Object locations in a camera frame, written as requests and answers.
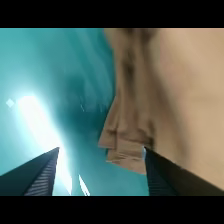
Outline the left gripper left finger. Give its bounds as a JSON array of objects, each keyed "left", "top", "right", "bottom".
[{"left": 0, "top": 146, "right": 61, "bottom": 197}]

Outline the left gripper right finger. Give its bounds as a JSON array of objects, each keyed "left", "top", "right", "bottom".
[{"left": 144, "top": 146, "right": 224, "bottom": 197}]

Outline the beige garment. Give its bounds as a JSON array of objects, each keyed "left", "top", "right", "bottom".
[{"left": 97, "top": 28, "right": 224, "bottom": 192}]

